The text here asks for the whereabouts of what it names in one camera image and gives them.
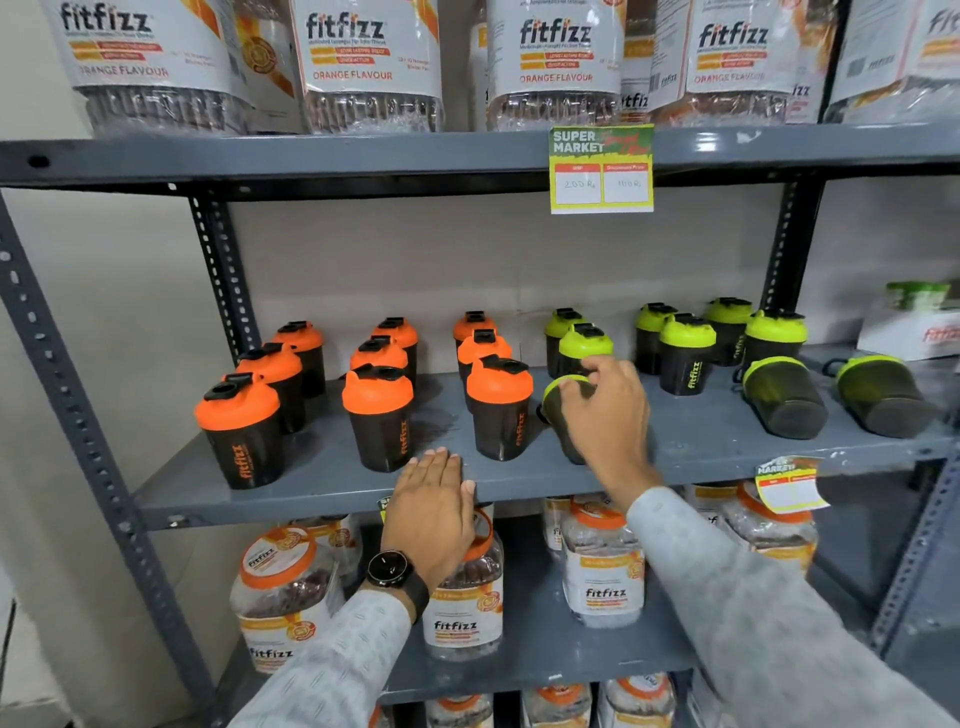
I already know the group of orange lid jars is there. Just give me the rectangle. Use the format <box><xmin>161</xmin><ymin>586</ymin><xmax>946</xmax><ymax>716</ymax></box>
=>
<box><xmin>367</xmin><ymin>672</ymin><xmax>721</xmax><ymax>728</ymax></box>
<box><xmin>228</xmin><ymin>480</ymin><xmax>820</xmax><ymax>676</ymax></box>

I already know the green yellow price tag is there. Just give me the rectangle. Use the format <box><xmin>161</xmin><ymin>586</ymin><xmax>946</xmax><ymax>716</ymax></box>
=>
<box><xmin>549</xmin><ymin>124</ymin><xmax>655</xmax><ymax>216</ymax></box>

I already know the person's right forearm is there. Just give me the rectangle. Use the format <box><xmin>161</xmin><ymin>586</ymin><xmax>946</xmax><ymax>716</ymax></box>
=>
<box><xmin>609</xmin><ymin>466</ymin><xmax>960</xmax><ymax>728</ymax></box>

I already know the person's left hand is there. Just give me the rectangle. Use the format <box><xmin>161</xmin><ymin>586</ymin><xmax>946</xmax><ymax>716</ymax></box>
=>
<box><xmin>380</xmin><ymin>447</ymin><xmax>478</xmax><ymax>594</ymax></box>

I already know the grey metal shelf rack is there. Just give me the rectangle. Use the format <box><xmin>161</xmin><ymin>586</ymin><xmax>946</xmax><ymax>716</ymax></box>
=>
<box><xmin>0</xmin><ymin>120</ymin><xmax>960</xmax><ymax>728</ymax></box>

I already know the row of large clear jars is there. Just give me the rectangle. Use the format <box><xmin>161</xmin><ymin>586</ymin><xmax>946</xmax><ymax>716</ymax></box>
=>
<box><xmin>37</xmin><ymin>0</ymin><xmax>960</xmax><ymax>138</ymax></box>

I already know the bent yellow price tag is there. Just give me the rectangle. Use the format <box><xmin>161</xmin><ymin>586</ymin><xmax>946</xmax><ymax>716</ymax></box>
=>
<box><xmin>753</xmin><ymin>456</ymin><xmax>831</xmax><ymax>516</ymax></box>

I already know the group of green lid shakers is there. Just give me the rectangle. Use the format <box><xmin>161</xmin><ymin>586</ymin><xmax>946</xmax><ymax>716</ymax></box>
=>
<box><xmin>543</xmin><ymin>297</ymin><xmax>939</xmax><ymax>441</ymax></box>

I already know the black shaker bottle green cap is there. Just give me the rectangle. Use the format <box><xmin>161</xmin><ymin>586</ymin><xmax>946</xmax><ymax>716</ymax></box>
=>
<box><xmin>536</xmin><ymin>374</ymin><xmax>601</xmax><ymax>467</ymax></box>

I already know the person's left forearm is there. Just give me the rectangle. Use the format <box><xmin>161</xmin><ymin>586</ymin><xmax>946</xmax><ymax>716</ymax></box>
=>
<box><xmin>228</xmin><ymin>583</ymin><xmax>415</xmax><ymax>728</ymax></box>

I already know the white cardboard box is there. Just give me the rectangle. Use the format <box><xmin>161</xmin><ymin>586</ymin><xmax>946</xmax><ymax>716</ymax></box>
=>
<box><xmin>857</xmin><ymin>303</ymin><xmax>960</xmax><ymax>363</ymax></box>

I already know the person's right hand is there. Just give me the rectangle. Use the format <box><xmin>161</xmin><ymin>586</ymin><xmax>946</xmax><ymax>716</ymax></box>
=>
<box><xmin>558</xmin><ymin>355</ymin><xmax>666</xmax><ymax>485</ymax></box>

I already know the green plastic-wrapped shaker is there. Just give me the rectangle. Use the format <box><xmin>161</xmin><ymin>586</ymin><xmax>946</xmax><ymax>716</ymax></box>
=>
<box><xmin>886</xmin><ymin>281</ymin><xmax>954</xmax><ymax>313</ymax></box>

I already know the group of orange lid shakers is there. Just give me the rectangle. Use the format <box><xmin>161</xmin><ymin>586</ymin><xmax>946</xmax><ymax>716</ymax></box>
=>
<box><xmin>193</xmin><ymin>310</ymin><xmax>535</xmax><ymax>492</ymax></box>

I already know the black round wristwatch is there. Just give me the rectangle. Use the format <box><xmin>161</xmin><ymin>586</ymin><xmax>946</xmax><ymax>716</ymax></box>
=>
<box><xmin>365</xmin><ymin>549</ymin><xmax>432</xmax><ymax>624</ymax></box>

